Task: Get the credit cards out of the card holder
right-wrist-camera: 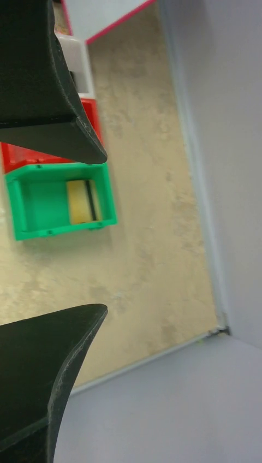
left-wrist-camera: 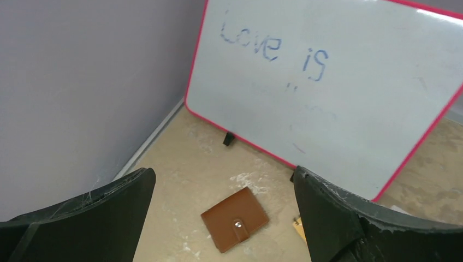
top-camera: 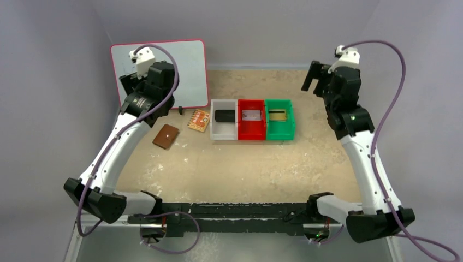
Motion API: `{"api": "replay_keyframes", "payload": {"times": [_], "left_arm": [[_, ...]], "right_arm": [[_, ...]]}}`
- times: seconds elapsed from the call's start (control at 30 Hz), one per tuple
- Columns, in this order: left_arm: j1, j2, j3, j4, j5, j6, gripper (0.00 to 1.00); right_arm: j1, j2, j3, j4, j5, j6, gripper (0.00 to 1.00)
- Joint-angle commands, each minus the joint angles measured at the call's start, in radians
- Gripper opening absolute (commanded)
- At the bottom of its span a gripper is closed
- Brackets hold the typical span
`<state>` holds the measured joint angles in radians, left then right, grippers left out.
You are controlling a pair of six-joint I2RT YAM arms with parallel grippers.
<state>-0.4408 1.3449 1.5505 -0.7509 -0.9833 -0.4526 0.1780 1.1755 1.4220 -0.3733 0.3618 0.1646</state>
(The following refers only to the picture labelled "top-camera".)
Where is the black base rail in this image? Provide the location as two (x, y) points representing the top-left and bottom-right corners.
(128, 203), (337, 240)

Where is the gold card in green bin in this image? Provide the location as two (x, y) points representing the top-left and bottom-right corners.
(268, 109), (288, 122)

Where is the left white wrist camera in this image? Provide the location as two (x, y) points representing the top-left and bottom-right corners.
(129, 47), (156, 79)

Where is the pink framed whiteboard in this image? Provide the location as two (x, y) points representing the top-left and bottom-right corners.
(110, 39), (209, 109)

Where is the brown leather card holder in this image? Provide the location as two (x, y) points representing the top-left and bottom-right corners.
(152, 124), (180, 150)

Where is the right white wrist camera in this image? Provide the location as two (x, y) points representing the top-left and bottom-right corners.
(328, 45), (360, 74)

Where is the green plastic bin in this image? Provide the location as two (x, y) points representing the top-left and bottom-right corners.
(264, 99), (295, 140)

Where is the silver card in red bin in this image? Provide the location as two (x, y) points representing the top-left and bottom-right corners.
(241, 110), (262, 121)

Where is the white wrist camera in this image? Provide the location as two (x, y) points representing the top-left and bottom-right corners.
(129, 47), (156, 79)
(328, 45), (360, 74)

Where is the black card in white bin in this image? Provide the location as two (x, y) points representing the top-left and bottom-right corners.
(214, 109), (235, 123)

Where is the white plastic bin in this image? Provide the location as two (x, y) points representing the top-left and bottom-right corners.
(210, 99), (238, 140)

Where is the orange patterned card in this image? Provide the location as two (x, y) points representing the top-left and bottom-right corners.
(187, 109), (210, 133)

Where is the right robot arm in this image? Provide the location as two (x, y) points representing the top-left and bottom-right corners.
(301, 61), (415, 243)

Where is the red plastic bin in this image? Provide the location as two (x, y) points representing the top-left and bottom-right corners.
(238, 99), (267, 140)

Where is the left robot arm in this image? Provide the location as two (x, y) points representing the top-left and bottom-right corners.
(64, 61), (179, 223)

